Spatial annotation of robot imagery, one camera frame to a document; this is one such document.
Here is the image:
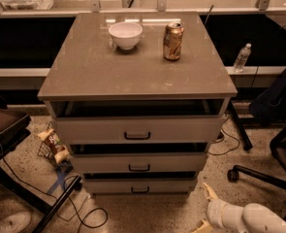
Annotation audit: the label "white ceramic bowl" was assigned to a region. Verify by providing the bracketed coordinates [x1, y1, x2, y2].
[109, 21, 143, 50]

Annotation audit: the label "black wire basket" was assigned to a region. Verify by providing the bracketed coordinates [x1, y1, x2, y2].
[38, 124, 69, 166]

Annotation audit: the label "grey drawer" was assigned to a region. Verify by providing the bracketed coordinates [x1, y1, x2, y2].
[83, 179, 197, 194]
[70, 152, 207, 173]
[51, 116, 224, 145]

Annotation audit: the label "black floor cable right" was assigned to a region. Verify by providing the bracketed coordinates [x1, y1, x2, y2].
[207, 116, 241, 156]

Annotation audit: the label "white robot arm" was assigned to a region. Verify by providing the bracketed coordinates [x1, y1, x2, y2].
[191, 183, 286, 233]

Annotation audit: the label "grey drawer cabinet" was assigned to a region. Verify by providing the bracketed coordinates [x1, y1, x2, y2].
[38, 12, 237, 181]

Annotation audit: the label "clear plastic water bottle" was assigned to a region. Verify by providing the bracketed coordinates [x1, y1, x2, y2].
[233, 43, 251, 73]

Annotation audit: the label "gold soda can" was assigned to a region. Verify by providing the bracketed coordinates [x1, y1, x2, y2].
[163, 21, 184, 61]

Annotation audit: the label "dark blue jacket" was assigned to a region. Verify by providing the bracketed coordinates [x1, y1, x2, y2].
[249, 68, 286, 126]

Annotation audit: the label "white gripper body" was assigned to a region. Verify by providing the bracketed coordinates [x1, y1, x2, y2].
[207, 199, 245, 229]

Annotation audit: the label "black cart on left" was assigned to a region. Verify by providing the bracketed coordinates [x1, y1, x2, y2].
[0, 96, 81, 233]

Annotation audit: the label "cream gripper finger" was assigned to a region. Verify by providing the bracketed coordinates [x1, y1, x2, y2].
[203, 183, 218, 201]
[191, 219, 213, 233]

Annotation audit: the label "white sneaker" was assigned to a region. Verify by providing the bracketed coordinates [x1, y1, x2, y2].
[0, 211, 31, 233]

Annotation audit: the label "black table leg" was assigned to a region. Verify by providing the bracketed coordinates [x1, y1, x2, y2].
[228, 102, 253, 150]

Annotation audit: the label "snack chip bag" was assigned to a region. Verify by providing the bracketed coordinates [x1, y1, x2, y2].
[38, 128, 70, 164]

